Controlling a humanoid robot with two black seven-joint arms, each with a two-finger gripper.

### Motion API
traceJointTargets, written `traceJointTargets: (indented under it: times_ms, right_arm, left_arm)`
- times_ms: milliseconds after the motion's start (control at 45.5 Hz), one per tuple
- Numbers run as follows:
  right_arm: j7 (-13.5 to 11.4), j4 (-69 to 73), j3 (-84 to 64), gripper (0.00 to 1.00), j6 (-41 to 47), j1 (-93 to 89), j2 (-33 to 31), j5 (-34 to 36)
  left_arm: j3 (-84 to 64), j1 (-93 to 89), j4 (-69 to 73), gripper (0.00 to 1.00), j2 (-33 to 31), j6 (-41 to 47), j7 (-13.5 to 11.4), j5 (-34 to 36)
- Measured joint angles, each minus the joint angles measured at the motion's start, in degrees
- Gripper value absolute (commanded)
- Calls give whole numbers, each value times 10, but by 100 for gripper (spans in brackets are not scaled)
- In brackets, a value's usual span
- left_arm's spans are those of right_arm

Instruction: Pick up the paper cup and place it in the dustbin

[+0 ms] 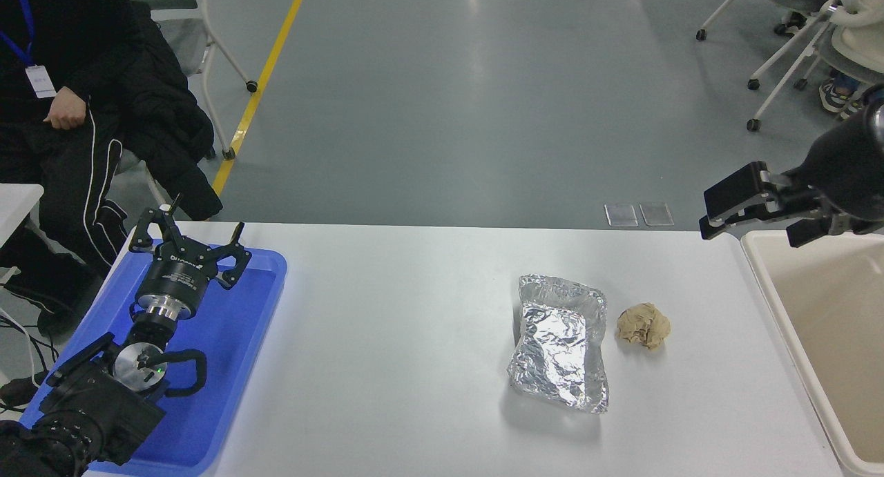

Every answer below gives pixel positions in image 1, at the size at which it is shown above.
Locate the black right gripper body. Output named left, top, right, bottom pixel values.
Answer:
left=794, top=110, right=884, bottom=222

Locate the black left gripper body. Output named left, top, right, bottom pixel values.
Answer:
left=137, top=242, right=218, bottom=306

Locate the person's hand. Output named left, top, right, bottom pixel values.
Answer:
left=42, top=88, right=88, bottom=131

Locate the grey wheeled office chair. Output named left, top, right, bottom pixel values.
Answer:
left=138, top=0, right=260, bottom=161
left=114, top=148, right=173, bottom=212

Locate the blue plastic tray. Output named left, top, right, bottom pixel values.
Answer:
left=19, top=246, right=288, bottom=476

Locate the large pale bin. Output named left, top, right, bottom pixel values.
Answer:
left=740, top=230, right=884, bottom=477

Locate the black padded jacket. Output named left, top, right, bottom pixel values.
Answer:
left=117, top=1, right=224, bottom=221

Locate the person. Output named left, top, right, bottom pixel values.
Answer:
left=818, top=0, right=884, bottom=121
left=0, top=0, right=149, bottom=340

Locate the small white side table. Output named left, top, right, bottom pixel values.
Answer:
left=0, top=184, right=44, bottom=251

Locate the crumpled tan paper ball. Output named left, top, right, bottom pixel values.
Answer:
left=614, top=302, right=671, bottom=350

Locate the white name badge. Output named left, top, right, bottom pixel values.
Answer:
left=26, top=65, right=58, bottom=99

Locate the black power plug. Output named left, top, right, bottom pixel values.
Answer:
left=0, top=372, right=49, bottom=410

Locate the crumpled silver foil tray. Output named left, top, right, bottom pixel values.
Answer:
left=506, top=274, right=610, bottom=414

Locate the white cable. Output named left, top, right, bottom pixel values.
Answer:
left=0, top=308, right=44, bottom=389

